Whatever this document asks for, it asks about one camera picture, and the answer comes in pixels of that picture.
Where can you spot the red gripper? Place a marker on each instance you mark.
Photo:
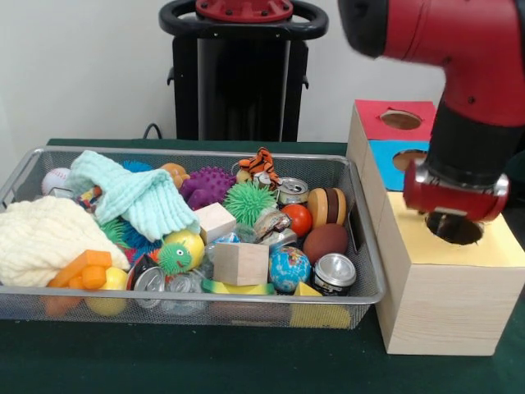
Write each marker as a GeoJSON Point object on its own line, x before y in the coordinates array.
{"type": "Point", "coordinates": [455, 199]}

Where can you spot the mint green cloth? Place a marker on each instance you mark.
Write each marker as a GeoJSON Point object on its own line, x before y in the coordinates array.
{"type": "Point", "coordinates": [135, 197]}

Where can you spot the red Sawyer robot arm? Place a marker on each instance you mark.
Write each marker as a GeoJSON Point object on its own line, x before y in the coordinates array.
{"type": "Point", "coordinates": [471, 143]}

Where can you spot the wooden box with three holes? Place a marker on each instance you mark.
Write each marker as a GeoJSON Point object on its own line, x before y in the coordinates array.
{"type": "Point", "coordinates": [443, 320]}

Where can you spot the shallow clear mesh bin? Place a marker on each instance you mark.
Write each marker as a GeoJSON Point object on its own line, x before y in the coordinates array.
{"type": "Point", "coordinates": [246, 314]}

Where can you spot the toy hamburger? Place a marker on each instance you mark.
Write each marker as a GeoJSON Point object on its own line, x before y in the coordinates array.
{"type": "Point", "coordinates": [326, 205]}

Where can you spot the orange ball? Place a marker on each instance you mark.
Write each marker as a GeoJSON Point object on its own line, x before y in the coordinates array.
{"type": "Point", "coordinates": [298, 219]}

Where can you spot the plush tiger toy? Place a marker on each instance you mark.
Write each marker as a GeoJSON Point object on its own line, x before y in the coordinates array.
{"type": "Point", "coordinates": [262, 164]}

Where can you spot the green spiky ball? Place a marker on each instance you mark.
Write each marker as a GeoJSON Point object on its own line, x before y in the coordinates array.
{"type": "Point", "coordinates": [248, 201]}

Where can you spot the plain wooden cube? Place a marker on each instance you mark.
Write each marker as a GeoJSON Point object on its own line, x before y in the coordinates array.
{"type": "Point", "coordinates": [215, 221]}
{"type": "Point", "coordinates": [240, 262]}

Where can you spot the purple spiky toy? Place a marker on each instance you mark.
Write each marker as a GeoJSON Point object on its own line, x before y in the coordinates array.
{"type": "Point", "coordinates": [209, 184]}

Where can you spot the large dark green tablecloth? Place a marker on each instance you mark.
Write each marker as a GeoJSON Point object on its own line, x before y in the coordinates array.
{"type": "Point", "coordinates": [205, 361]}

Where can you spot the white baseball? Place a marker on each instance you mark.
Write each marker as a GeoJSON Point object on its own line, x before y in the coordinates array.
{"type": "Point", "coordinates": [55, 180]}

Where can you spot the cream knitted cloth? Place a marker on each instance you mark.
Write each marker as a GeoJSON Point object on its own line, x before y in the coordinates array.
{"type": "Point", "coordinates": [41, 238]}

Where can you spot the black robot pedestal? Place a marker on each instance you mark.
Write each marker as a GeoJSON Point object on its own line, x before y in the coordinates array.
{"type": "Point", "coordinates": [246, 82]}

